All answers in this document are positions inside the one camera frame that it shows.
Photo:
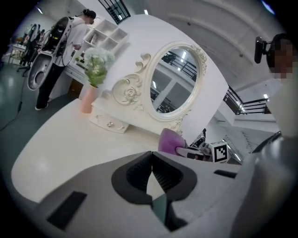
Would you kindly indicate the white cubby shelf unit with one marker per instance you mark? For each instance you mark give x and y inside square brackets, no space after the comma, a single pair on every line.
[109,35]

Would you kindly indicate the cream dressing table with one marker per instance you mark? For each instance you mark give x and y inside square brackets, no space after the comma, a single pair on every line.
[69,139]

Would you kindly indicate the cream ornate oval mirror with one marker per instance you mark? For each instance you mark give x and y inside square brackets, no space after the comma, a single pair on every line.
[130,93]

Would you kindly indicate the person's black printed shirt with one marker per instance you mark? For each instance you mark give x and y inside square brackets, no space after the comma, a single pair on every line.
[267,143]

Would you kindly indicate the person's head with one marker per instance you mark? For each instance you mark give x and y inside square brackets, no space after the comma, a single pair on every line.
[282,58]

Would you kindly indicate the black office chair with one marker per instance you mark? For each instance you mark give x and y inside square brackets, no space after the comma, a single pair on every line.
[30,46]

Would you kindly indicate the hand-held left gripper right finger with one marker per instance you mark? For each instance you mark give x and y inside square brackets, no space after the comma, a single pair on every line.
[209,186]

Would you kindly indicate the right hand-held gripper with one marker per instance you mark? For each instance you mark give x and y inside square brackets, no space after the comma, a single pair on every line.
[218,152]

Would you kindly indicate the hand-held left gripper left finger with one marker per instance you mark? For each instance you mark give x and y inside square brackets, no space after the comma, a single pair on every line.
[93,197]

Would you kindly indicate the black head-mounted camera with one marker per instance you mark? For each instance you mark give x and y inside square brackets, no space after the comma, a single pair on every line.
[258,51]

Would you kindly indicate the pink vase with white flowers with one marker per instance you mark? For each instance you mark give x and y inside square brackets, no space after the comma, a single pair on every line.
[88,102]

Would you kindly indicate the purple cloth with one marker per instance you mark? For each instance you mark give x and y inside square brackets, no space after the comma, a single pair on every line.
[170,141]

